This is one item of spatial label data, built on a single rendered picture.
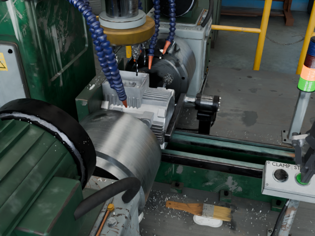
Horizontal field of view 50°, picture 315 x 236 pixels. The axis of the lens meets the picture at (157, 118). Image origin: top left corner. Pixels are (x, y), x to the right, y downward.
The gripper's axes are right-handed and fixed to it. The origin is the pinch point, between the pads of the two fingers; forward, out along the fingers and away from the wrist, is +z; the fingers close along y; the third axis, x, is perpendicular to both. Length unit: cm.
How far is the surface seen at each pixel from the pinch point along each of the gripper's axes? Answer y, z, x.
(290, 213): 0.0, 16.7, 4.5
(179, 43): 41, 19, -53
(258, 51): 1, 169, -200
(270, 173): 7.3, 4.7, -0.1
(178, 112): 35.0, 18.3, -22.6
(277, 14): -28, 274, -381
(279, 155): 1.3, 28.9, -18.2
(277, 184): 5.5, 4.7, 2.5
